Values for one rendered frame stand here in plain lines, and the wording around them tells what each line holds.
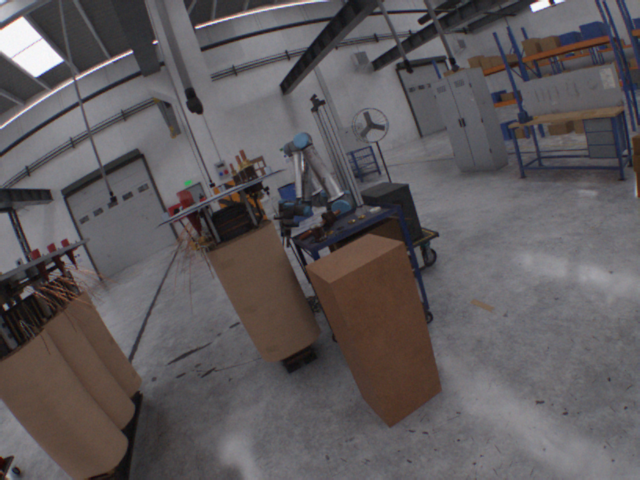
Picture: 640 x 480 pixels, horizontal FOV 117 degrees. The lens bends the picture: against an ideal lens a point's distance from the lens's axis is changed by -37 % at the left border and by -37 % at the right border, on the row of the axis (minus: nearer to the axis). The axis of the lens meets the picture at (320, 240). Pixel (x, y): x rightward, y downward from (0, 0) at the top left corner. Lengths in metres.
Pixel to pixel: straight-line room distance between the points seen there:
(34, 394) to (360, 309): 1.88
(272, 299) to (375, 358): 0.87
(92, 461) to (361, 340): 1.86
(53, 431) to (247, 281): 1.63
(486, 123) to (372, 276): 5.13
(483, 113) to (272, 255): 4.96
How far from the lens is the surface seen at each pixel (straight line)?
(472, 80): 6.10
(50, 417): 2.19
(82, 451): 2.29
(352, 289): 1.23
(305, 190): 2.59
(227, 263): 1.92
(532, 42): 8.87
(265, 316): 2.04
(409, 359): 1.55
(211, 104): 7.68
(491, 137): 6.16
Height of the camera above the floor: 1.39
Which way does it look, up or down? 15 degrees down
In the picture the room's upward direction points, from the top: 22 degrees counter-clockwise
